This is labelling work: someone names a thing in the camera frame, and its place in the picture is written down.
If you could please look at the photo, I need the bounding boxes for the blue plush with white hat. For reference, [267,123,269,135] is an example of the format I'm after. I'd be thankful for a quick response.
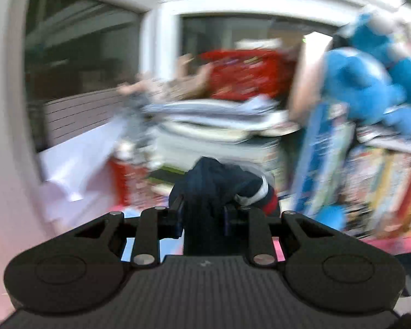
[339,10,411,105]

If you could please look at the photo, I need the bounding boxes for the white window frame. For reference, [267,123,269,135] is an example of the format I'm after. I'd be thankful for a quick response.
[7,0,408,186]

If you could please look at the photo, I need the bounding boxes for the round blue plush ball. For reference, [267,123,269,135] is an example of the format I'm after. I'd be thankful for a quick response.
[317,205,347,231]

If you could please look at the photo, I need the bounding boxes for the loose white paper sheets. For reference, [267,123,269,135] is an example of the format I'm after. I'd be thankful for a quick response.
[38,120,124,220]

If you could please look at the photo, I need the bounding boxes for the navy and white jacket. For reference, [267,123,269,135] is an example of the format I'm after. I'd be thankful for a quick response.
[169,157,281,256]

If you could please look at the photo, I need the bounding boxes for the silver flat board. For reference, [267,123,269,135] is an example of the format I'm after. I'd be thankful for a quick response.
[290,32,333,121]

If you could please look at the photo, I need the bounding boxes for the stack of paper workbooks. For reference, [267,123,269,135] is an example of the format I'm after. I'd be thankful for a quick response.
[144,95,290,146]

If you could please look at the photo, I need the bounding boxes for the blue bear plush toy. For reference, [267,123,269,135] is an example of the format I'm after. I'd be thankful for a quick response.
[324,48,411,138]

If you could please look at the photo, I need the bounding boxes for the small red plastic basket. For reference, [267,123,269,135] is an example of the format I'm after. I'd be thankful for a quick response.
[199,49,295,101]

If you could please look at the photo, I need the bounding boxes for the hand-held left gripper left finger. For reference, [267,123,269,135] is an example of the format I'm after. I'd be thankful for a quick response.
[60,194,185,270]

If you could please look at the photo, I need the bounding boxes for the row of colourful books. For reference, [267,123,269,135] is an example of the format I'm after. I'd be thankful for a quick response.
[288,103,411,239]

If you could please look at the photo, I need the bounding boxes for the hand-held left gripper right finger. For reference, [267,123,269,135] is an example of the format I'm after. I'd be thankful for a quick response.
[223,204,343,268]

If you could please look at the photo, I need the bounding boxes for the grey knitted cloth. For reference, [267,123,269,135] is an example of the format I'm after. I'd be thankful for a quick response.
[122,87,160,146]

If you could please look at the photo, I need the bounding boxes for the large red plastic crate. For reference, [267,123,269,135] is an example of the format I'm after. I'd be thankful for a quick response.
[109,154,132,208]

